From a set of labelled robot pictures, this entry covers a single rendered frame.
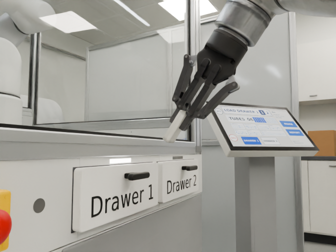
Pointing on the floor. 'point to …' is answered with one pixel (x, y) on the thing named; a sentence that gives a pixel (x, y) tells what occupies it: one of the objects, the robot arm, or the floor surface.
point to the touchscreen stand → (255, 204)
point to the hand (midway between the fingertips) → (176, 126)
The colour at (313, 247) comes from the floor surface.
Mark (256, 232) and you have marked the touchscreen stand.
